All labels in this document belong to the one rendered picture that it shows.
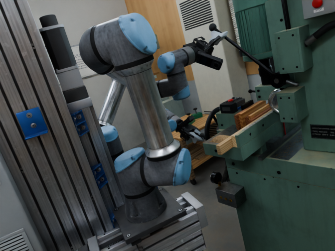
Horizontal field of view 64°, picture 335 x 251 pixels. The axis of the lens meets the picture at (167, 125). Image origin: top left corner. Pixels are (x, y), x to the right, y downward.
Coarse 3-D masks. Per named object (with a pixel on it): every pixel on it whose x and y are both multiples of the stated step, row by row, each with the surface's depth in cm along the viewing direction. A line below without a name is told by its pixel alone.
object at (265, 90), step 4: (260, 84) 131; (268, 84) 126; (256, 88) 128; (260, 88) 127; (264, 88) 125; (268, 88) 124; (272, 88) 122; (276, 88) 121; (256, 92) 129; (260, 92) 128; (264, 92) 126; (268, 92) 125; (256, 96) 130; (260, 96) 128; (264, 96) 127; (268, 96) 125; (260, 100) 129; (264, 100) 128
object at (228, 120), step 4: (220, 112) 143; (236, 112) 136; (216, 116) 144; (220, 116) 142; (224, 116) 140; (228, 116) 138; (232, 116) 136; (220, 120) 143; (224, 120) 141; (228, 120) 139; (232, 120) 137; (220, 124) 144; (224, 124) 142; (228, 124) 140; (232, 124) 138; (220, 128) 145; (224, 128) 143
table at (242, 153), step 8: (280, 120) 127; (232, 128) 132; (272, 128) 123; (280, 128) 128; (256, 136) 116; (264, 136) 119; (272, 136) 124; (208, 144) 122; (216, 144) 119; (248, 144) 112; (256, 144) 116; (208, 152) 124; (216, 152) 120; (232, 152) 113; (240, 152) 110; (248, 152) 112; (240, 160) 111
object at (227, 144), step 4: (248, 124) 121; (224, 140) 110; (228, 140) 109; (220, 144) 107; (224, 144) 108; (228, 144) 109; (232, 144) 111; (216, 148) 108; (220, 148) 106; (224, 148) 108; (228, 148) 110; (220, 152) 107; (224, 152) 108
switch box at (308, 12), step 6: (306, 0) 87; (312, 0) 86; (324, 0) 83; (330, 0) 82; (306, 6) 88; (312, 6) 86; (324, 6) 84; (330, 6) 83; (306, 12) 88; (312, 12) 87; (318, 12) 86; (324, 12) 85; (330, 12) 84; (306, 18) 89
